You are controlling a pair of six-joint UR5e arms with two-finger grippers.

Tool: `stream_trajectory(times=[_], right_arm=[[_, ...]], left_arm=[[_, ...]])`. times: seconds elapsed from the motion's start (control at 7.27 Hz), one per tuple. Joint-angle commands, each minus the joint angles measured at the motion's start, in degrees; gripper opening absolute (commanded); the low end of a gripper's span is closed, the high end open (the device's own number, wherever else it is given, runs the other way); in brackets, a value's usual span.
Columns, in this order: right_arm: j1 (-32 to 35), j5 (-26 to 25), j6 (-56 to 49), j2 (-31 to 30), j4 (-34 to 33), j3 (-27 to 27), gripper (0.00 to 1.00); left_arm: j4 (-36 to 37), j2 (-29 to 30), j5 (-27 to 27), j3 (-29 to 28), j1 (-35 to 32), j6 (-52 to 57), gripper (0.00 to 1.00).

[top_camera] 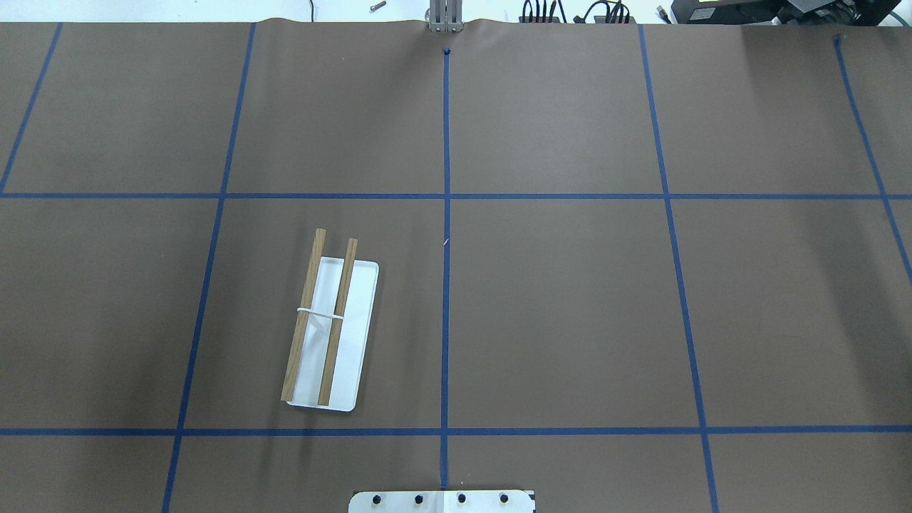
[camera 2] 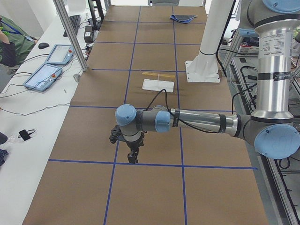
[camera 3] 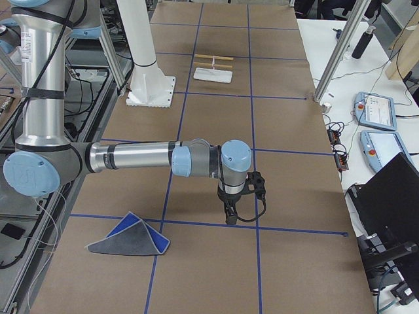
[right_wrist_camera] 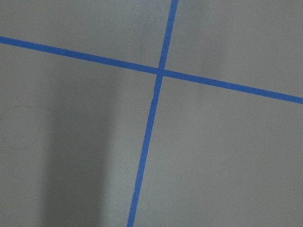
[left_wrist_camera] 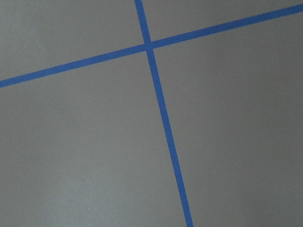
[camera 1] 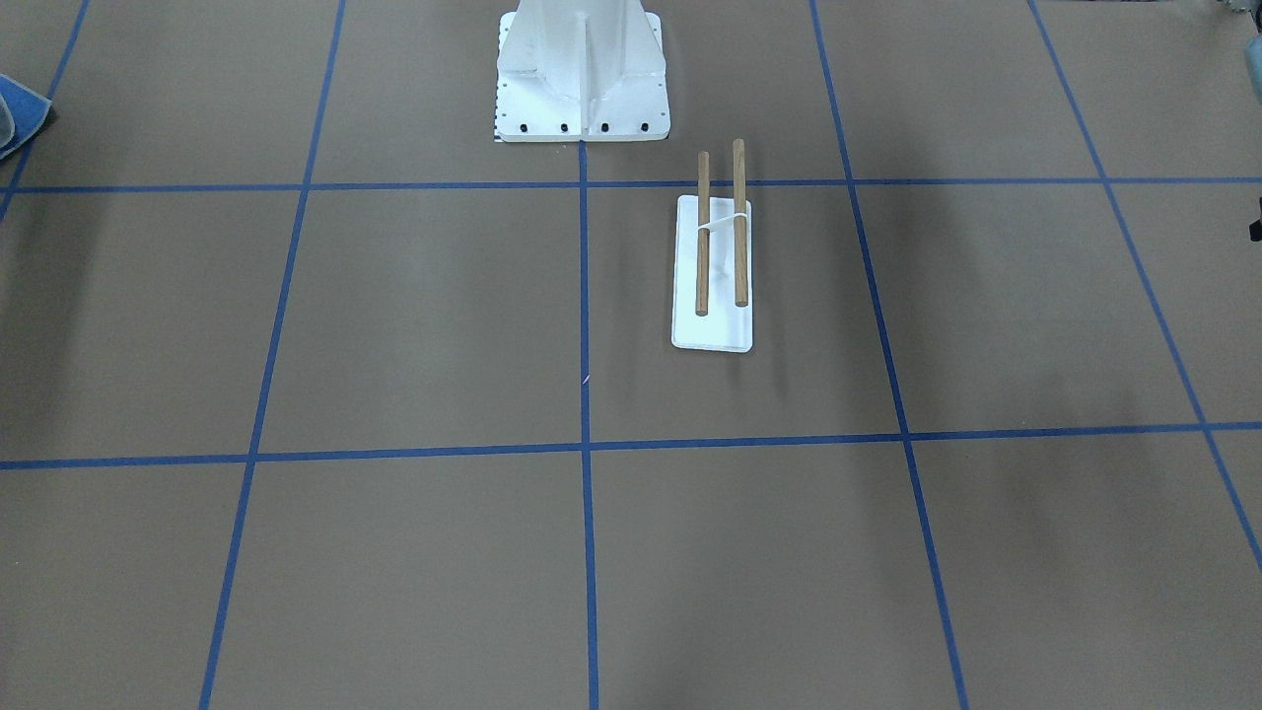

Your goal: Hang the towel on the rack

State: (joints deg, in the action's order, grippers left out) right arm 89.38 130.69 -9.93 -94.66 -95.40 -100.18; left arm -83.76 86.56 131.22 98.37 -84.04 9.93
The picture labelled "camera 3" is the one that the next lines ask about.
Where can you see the white wooden towel rack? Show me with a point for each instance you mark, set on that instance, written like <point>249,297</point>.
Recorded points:
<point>213,72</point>

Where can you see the black monitor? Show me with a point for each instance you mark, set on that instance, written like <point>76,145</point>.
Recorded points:
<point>387,206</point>

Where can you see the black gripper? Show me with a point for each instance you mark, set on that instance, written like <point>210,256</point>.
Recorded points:
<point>229,199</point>

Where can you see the small metal cylinder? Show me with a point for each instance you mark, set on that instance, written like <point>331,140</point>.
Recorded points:
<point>326,107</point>

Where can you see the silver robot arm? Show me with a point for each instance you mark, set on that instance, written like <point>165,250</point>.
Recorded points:
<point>45,159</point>

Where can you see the white camera pedestal column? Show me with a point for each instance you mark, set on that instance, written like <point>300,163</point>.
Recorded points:
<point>149,86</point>

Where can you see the lower teach pendant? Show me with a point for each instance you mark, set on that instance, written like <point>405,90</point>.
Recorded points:
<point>382,146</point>

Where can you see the blue and grey towel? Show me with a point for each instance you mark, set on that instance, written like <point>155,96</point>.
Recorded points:
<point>132,236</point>

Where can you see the teach pendant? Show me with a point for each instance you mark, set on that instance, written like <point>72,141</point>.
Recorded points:
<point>382,146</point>
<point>375,111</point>

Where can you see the black water bottle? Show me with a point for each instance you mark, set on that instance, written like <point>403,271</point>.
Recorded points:
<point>363,42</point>

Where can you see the upper teach pendant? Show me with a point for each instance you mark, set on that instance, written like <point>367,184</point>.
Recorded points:
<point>375,111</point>

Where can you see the aluminium frame post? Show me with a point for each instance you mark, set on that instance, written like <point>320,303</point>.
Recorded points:
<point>347,33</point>

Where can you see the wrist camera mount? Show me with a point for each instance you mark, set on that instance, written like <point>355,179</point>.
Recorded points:
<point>254,184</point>

